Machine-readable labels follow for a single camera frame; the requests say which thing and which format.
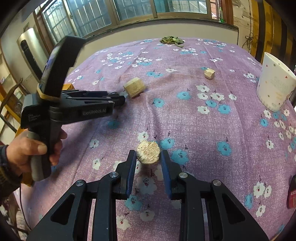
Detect person's left hand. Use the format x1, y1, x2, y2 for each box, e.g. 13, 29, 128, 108
6, 130, 67, 176

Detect dark wooden chair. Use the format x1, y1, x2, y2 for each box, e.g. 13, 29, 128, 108
1, 78, 23, 133

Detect yellow white tray box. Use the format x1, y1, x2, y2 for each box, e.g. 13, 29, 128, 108
62, 83, 75, 91

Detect red object at edge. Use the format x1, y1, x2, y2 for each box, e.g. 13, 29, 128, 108
287, 175, 296, 209

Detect standing air conditioner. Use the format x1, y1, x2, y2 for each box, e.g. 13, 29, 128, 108
17, 28, 49, 82

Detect window with metal grille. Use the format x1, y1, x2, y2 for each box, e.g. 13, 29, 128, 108
33, 0, 233, 44

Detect purple floral tablecloth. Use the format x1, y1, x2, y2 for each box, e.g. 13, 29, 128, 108
21, 39, 295, 238

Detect green dried leaves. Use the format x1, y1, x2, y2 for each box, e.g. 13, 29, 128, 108
159, 36, 185, 48

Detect white dotted paper cup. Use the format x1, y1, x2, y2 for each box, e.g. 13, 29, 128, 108
256, 52, 295, 112

